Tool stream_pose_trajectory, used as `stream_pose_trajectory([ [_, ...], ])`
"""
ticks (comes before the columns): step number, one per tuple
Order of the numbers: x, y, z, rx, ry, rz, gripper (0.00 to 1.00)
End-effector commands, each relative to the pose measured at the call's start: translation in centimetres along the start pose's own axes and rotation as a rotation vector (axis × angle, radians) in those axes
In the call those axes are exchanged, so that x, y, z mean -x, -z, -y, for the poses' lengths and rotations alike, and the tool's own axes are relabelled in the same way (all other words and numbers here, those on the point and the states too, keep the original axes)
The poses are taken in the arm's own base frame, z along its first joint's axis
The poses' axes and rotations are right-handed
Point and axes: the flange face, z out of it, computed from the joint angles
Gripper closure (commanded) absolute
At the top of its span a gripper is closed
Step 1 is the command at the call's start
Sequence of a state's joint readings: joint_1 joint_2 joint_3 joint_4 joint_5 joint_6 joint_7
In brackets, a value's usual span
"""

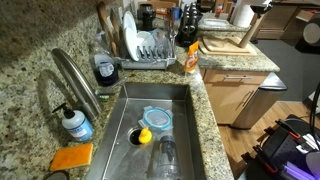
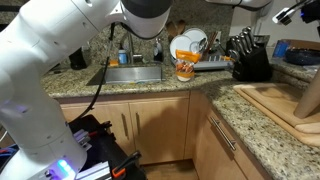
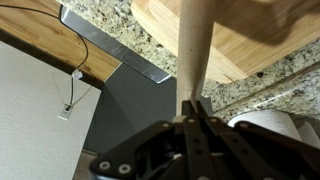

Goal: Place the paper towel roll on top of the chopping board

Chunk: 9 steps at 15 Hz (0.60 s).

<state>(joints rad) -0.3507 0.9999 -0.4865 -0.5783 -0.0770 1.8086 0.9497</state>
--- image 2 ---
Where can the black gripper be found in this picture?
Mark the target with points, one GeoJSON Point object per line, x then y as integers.
{"type": "Point", "coordinates": [311, 11]}

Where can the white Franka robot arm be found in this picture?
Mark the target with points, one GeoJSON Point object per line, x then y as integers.
{"type": "Point", "coordinates": [50, 40]}

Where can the small wooden chopping board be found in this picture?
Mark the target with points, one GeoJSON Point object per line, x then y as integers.
{"type": "Point", "coordinates": [276, 100]}

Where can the large wooden chopping board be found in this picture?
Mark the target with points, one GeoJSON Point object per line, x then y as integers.
{"type": "Point", "coordinates": [313, 140]}

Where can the brown cardboard box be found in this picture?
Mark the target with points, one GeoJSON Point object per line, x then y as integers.
{"type": "Point", "coordinates": [301, 44]}

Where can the dark blue bowl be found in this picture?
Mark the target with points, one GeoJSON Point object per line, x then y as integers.
{"type": "Point", "coordinates": [301, 57]}

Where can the blue box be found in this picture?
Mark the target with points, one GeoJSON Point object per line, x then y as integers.
{"type": "Point", "coordinates": [280, 50]}

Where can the black knife block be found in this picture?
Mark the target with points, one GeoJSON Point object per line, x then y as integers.
{"type": "Point", "coordinates": [256, 66]}

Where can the brown wooden sticks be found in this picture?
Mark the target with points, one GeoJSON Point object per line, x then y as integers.
{"type": "Point", "coordinates": [209, 45]}

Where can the grey dish rack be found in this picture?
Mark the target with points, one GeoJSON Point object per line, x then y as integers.
{"type": "Point", "coordinates": [213, 65]}

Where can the large white plate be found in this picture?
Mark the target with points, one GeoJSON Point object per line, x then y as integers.
{"type": "Point", "coordinates": [180, 45]}
{"type": "Point", "coordinates": [196, 34]}

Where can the clear drinking glass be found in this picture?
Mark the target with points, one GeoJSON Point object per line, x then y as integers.
{"type": "Point", "coordinates": [199, 46]}

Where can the wooden spatula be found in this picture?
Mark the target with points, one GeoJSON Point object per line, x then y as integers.
{"type": "Point", "coordinates": [181, 26]}

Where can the orange snack pouch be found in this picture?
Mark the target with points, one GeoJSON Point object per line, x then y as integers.
{"type": "Point", "coordinates": [185, 68]}

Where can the wooden spoon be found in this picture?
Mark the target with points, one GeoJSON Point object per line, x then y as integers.
{"type": "Point", "coordinates": [172, 29]}

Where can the dark dish soap bottle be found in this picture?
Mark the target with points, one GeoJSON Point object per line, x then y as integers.
{"type": "Point", "coordinates": [158, 53]}

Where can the wooden drawer front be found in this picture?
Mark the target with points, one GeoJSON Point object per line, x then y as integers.
{"type": "Point", "coordinates": [245, 161]}

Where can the wooden cabinet door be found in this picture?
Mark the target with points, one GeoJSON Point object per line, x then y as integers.
{"type": "Point", "coordinates": [210, 160]}
{"type": "Point", "coordinates": [106, 116]}
{"type": "Point", "coordinates": [160, 130]}

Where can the steel kitchen faucet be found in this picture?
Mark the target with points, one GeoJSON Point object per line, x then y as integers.
{"type": "Point", "coordinates": [131, 50]}

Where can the stainless steel sink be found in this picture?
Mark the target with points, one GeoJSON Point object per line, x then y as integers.
{"type": "Point", "coordinates": [133, 75]}

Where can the blue soap pump bottle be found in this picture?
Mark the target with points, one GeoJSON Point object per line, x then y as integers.
{"type": "Point", "coordinates": [123, 57]}

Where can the orange sponge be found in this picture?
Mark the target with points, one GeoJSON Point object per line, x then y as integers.
{"type": "Point", "coordinates": [114, 62]}

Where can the dark green glass bottle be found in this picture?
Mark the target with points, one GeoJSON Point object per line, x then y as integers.
{"type": "Point", "coordinates": [78, 60]}

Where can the black robot cart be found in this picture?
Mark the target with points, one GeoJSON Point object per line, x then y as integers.
{"type": "Point", "coordinates": [103, 150]}

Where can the aluminium extrusion bar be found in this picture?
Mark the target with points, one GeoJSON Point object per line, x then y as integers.
{"type": "Point", "coordinates": [95, 171]}
{"type": "Point", "coordinates": [81, 138]}

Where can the white wall outlet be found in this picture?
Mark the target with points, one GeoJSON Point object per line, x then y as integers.
{"type": "Point", "coordinates": [218, 36]}

